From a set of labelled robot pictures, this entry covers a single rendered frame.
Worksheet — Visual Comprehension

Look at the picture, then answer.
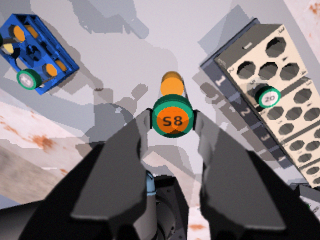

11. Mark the grey bench mat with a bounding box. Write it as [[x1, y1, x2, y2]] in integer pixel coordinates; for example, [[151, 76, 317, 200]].
[[0, 0, 320, 186]]

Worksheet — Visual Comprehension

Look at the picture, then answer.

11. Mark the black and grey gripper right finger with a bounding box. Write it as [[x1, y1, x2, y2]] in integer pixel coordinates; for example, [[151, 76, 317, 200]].
[[192, 109, 320, 240]]

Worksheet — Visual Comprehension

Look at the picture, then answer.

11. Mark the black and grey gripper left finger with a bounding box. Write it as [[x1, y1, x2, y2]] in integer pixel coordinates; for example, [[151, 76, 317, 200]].
[[18, 108, 153, 240]]

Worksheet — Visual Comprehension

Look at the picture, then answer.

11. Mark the blue tube rack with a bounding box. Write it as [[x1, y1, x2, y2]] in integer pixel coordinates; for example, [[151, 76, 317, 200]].
[[3, 14, 79, 95]]

